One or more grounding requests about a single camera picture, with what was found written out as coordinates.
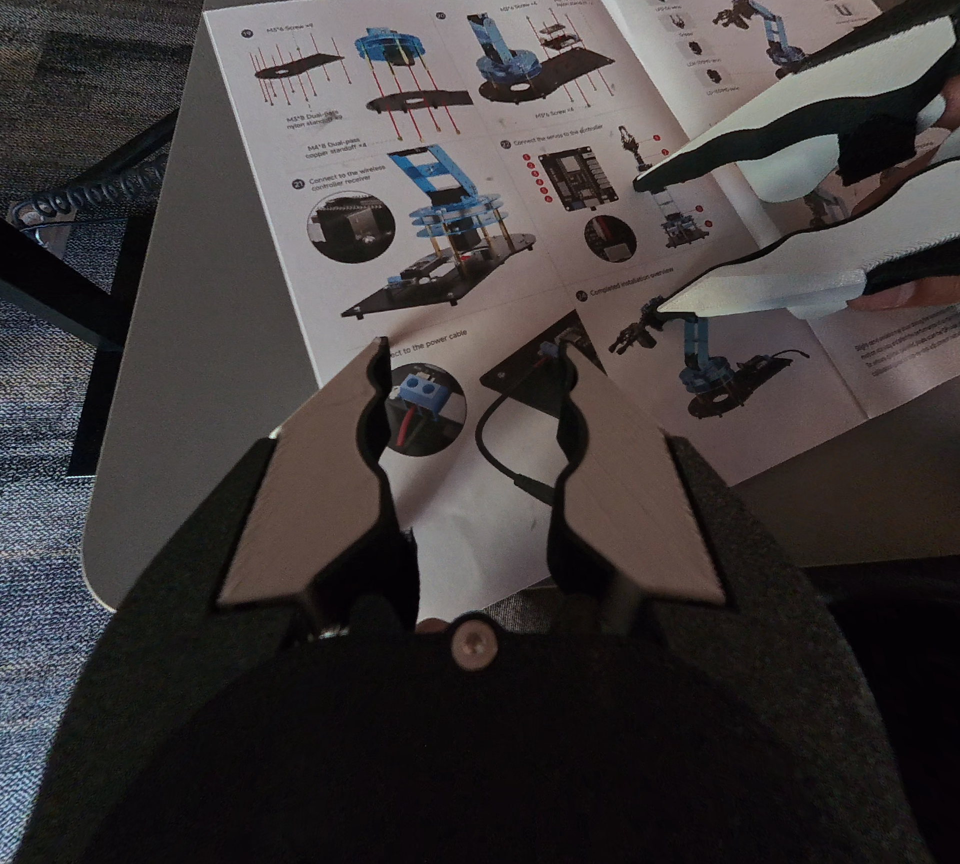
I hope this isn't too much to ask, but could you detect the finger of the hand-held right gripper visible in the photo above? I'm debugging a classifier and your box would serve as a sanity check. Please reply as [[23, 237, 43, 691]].
[[632, 17, 960, 203], [654, 158, 960, 320]]

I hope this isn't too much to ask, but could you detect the grey desk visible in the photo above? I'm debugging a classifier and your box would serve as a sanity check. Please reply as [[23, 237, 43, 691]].
[[82, 0, 960, 610]]

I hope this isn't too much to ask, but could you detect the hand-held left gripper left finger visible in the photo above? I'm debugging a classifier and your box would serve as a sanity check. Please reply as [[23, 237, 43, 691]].
[[217, 338, 420, 629]]

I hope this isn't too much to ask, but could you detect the printed instruction manual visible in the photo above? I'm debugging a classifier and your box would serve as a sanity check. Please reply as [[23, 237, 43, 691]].
[[202, 0, 927, 625]]

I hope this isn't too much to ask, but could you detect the person's right hand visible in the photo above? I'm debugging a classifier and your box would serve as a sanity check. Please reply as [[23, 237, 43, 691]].
[[847, 275, 960, 315]]

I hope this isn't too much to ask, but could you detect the black chair frame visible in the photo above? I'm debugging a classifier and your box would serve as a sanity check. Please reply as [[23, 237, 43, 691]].
[[0, 107, 181, 475]]

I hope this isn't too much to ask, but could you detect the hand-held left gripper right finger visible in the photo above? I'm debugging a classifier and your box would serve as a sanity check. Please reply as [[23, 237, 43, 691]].
[[546, 347, 730, 639]]

